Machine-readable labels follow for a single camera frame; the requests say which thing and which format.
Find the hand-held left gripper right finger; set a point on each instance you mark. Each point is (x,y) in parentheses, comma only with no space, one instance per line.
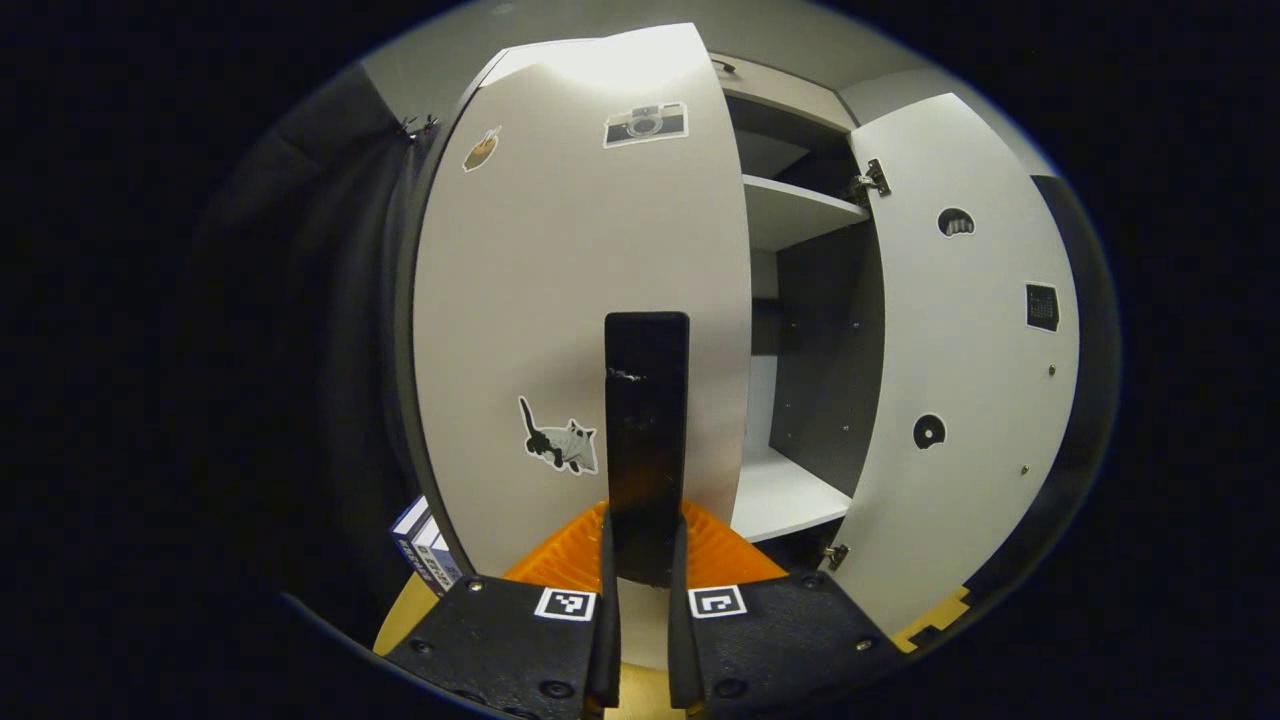
(680,640)

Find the black backdrop cloth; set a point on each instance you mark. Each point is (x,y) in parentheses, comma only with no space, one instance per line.
(320,350)

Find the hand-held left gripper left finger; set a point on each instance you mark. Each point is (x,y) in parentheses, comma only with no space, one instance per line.
(607,640)

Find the black binder clip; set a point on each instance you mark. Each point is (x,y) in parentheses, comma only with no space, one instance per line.
(415,128)

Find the white cabinet door camera sticker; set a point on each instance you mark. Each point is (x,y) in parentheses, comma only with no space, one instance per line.
(560,300)

